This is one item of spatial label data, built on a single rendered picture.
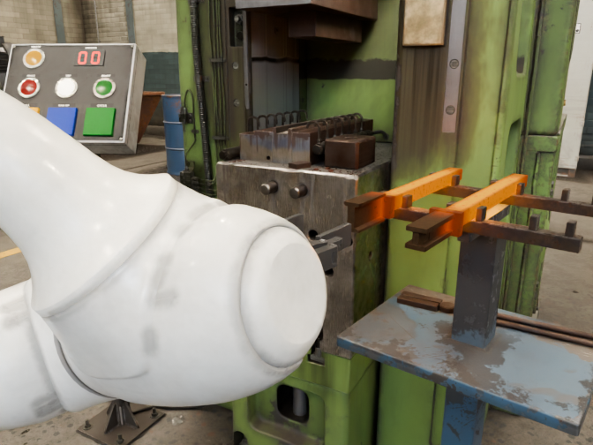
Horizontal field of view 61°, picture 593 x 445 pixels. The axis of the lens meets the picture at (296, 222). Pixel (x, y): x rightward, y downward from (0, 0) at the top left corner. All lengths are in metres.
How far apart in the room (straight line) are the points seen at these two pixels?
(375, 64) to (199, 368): 1.44
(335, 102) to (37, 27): 9.10
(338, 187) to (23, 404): 0.84
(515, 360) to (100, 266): 0.79
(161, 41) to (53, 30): 2.07
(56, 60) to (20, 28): 8.81
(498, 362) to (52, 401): 0.71
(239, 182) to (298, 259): 0.99
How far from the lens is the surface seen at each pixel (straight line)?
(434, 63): 1.23
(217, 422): 1.84
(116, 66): 1.45
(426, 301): 1.08
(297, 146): 1.21
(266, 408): 1.55
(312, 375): 1.33
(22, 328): 0.39
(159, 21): 9.65
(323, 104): 1.70
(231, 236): 0.24
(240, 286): 0.23
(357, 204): 0.72
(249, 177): 1.22
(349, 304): 1.19
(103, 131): 1.36
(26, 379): 0.38
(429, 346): 0.94
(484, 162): 1.23
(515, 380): 0.89
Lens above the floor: 1.13
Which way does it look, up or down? 17 degrees down
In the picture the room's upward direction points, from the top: straight up
